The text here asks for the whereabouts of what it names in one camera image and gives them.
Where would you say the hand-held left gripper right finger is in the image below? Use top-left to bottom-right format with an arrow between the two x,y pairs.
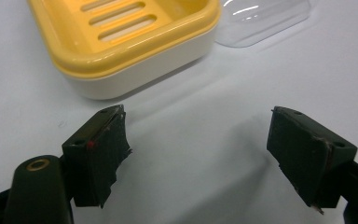
266,105 -> 358,216

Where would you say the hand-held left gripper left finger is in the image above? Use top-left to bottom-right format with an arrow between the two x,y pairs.
61,104 -> 133,209

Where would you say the yellow and white soap box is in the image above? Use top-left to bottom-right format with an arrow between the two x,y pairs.
27,0 -> 222,101

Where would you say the clear plastic soap box lid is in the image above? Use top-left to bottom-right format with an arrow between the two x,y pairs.
214,0 -> 312,49

